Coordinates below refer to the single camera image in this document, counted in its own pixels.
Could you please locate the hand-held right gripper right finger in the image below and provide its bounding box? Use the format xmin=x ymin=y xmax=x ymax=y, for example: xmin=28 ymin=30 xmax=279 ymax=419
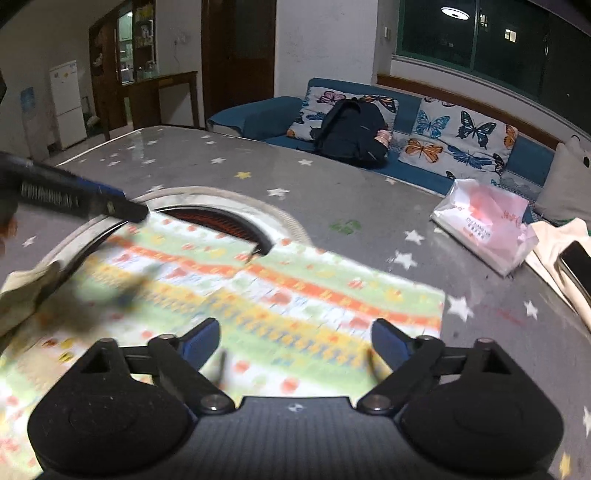
xmin=356 ymin=318 xmax=525 ymax=414

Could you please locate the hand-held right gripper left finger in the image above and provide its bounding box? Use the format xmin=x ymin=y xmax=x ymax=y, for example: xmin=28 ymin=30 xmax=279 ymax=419
xmin=69 ymin=318 xmax=236 ymax=412

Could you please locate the round table heater ring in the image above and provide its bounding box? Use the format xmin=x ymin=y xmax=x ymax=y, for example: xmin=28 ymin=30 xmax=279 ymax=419
xmin=44 ymin=185 xmax=315 ymax=289

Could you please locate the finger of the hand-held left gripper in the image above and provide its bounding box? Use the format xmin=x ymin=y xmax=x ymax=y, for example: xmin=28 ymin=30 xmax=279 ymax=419
xmin=69 ymin=172 xmax=149 ymax=223

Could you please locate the wooden display cabinet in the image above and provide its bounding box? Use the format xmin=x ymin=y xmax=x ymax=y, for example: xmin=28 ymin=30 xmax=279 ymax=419
xmin=89 ymin=0 xmax=158 ymax=132

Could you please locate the white refrigerator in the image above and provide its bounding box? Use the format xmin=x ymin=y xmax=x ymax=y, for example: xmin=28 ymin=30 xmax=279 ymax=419
xmin=49 ymin=59 xmax=88 ymax=150

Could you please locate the black smartphone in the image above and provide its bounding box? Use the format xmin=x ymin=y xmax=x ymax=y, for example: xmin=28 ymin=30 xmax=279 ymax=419
xmin=555 ymin=240 xmax=591 ymax=302

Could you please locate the dark wooden door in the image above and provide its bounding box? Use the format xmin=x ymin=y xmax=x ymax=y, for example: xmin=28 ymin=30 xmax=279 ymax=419
xmin=201 ymin=0 xmax=277 ymax=120

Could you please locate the large butterfly print cushion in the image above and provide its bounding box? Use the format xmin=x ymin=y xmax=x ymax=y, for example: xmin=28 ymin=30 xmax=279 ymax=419
xmin=398 ymin=98 xmax=520 ymax=177

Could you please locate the dark wooden desk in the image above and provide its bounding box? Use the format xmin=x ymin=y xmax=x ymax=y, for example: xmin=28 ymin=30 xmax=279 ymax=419
xmin=121 ymin=71 xmax=200 ymax=131

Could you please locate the blue sofa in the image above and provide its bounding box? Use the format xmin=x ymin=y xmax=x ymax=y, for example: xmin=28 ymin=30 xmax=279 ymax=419
xmin=206 ymin=78 xmax=560 ymax=206

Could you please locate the small butterfly print cushion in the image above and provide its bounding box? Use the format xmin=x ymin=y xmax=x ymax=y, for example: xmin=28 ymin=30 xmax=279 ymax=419
xmin=286 ymin=86 xmax=400 ymax=145

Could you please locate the green framed window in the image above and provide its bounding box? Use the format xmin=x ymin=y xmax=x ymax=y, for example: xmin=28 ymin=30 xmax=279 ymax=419
xmin=396 ymin=0 xmax=591 ymax=118

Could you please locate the black backpack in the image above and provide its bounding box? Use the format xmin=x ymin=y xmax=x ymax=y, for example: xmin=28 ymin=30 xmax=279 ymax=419
xmin=310 ymin=98 xmax=391 ymax=169

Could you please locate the white and pink plastic bag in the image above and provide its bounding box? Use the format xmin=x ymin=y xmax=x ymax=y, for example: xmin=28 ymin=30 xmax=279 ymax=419
xmin=430 ymin=178 xmax=540 ymax=276

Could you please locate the beige cloth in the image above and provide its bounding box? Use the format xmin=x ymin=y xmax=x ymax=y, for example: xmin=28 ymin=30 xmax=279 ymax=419
xmin=0 ymin=261 xmax=63 ymax=340

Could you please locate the colourful striped patterned garment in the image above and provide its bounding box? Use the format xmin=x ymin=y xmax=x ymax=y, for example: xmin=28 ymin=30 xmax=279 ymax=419
xmin=0 ymin=212 xmax=446 ymax=480

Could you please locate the grey pillow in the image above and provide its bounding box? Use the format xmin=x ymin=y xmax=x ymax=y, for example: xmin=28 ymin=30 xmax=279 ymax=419
xmin=534 ymin=136 xmax=591 ymax=228

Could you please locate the cream fabric bag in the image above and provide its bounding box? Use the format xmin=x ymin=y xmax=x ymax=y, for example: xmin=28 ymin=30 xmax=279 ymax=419
xmin=525 ymin=218 xmax=591 ymax=329

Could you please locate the grey star-print tablecloth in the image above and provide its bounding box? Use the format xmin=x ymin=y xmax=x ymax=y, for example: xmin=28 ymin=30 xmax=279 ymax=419
xmin=0 ymin=126 xmax=591 ymax=480

